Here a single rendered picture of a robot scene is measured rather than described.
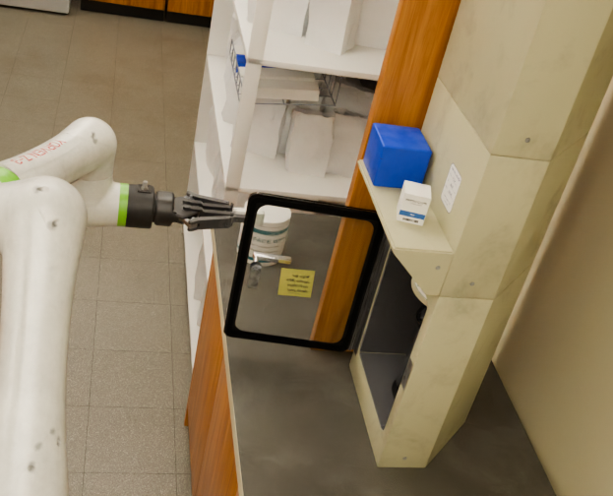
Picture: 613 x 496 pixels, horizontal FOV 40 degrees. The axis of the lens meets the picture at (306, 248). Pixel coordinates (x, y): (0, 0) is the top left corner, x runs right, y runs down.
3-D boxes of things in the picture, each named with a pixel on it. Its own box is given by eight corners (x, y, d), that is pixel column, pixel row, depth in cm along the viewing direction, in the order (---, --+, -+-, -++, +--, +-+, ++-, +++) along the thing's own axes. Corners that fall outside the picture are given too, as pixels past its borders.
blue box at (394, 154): (407, 165, 176) (419, 127, 171) (420, 191, 168) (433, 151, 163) (362, 160, 174) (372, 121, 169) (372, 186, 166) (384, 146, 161)
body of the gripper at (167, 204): (155, 203, 175) (201, 207, 177) (155, 182, 182) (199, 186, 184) (153, 233, 179) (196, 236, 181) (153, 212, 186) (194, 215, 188)
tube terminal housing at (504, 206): (443, 369, 214) (551, 91, 172) (483, 469, 188) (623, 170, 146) (348, 364, 208) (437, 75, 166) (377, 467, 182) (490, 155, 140)
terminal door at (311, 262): (347, 352, 204) (389, 214, 182) (221, 336, 200) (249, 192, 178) (347, 350, 205) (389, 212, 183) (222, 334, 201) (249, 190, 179)
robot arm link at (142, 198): (125, 215, 186) (124, 238, 179) (129, 168, 180) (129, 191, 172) (153, 217, 187) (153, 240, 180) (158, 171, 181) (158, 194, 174)
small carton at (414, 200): (421, 213, 161) (430, 185, 158) (422, 225, 157) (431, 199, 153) (396, 207, 161) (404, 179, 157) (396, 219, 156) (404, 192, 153)
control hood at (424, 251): (398, 204, 182) (409, 163, 177) (439, 297, 156) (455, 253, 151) (346, 199, 180) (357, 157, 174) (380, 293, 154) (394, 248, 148)
